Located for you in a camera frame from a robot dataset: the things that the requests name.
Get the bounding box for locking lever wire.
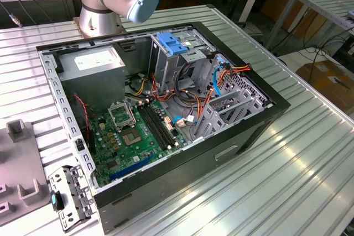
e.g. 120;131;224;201
124;99;138;126

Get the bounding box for blue plastic drive latch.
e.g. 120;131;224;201
156;32;190;56

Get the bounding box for blue data wire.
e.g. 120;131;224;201
173;57;226;125

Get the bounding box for grey part rack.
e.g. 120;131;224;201
0;119;52;227

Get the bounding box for grey power supply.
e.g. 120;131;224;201
56;45;127;112

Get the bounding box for thick black cable bundle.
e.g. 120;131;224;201
176;61;200;109

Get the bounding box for black RAM slot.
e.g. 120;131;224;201
149;101;180;145
145;102;177;147
139;105;170;150
142;104;173;149

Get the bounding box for large cardboard box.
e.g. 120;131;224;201
295;59;354;115

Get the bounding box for metal drive cage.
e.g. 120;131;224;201
148;27;219;93

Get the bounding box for black PC case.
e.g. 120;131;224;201
35;20;291;235

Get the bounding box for metal disk bay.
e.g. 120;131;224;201
190;86;274;143

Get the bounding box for green motherboard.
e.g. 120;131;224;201
90;99;189;188

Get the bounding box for metal socket cover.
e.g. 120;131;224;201
107;102;138;132

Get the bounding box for thin wires with white plug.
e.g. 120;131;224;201
175;114;200;129

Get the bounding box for red orange wire bundle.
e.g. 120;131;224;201
150;72;200;109

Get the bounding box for CPU socket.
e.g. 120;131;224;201
121;127;143;147

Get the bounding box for metal slot bracket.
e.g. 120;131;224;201
48;164;93;233

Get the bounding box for black latch with teal tab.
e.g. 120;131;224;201
50;190;65;212

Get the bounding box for yellow black power wires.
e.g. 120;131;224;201
134;77;152;96

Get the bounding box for metal slat side table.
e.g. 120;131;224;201
267;0;354;51

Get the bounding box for orange red power wire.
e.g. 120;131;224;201
193;63;252;129

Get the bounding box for long blue expansion slot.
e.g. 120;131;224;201
109;154;153;181

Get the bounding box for cable with metal plug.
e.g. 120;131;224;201
0;0;23;28

